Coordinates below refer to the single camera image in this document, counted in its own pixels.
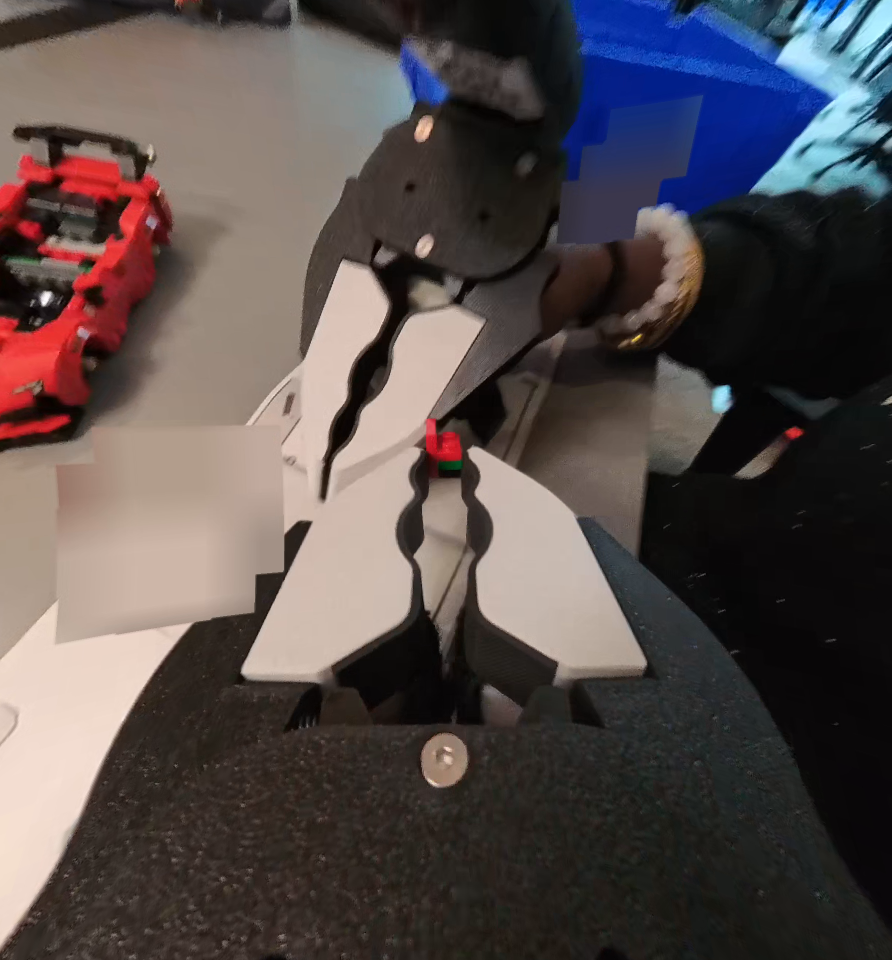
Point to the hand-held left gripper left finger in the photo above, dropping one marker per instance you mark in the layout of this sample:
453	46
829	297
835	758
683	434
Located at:
341	585

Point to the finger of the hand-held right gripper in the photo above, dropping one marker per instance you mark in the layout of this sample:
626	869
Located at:
337	337
431	375

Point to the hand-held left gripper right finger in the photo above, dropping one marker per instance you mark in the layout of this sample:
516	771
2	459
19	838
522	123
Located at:
558	592

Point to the small red green lego assembly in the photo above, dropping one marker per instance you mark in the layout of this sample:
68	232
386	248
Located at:
446	450

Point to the person's right forearm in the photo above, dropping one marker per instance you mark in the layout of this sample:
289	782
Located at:
790	285

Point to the red lego car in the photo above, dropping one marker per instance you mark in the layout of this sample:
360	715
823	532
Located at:
116	247

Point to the lego instruction booklet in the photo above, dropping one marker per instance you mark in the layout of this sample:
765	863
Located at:
41	712

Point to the person's right hand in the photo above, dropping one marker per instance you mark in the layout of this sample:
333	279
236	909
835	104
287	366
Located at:
588	285

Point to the orange plastic piece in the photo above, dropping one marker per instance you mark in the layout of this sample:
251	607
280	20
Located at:
793	433

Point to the blue plastic storage bin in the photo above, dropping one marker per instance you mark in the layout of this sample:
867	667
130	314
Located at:
753	82

